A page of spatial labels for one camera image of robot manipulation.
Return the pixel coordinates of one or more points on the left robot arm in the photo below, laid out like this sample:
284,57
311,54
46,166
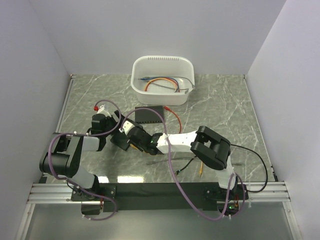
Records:
66,153

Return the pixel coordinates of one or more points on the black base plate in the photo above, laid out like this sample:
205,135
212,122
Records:
207,196

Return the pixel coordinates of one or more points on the black network switch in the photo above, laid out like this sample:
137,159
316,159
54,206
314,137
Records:
120,141
149,114

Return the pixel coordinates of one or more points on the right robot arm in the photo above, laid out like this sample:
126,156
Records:
207,145

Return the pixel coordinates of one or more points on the white plastic bin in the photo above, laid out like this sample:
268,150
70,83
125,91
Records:
162,80

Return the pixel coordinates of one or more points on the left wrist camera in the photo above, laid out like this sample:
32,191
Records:
101,110

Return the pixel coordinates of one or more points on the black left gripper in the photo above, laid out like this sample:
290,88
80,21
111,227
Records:
118,124

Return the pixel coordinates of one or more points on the aluminium rail frame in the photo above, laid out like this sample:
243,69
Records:
220,102

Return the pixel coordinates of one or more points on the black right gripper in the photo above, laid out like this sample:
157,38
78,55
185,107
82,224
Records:
132,143

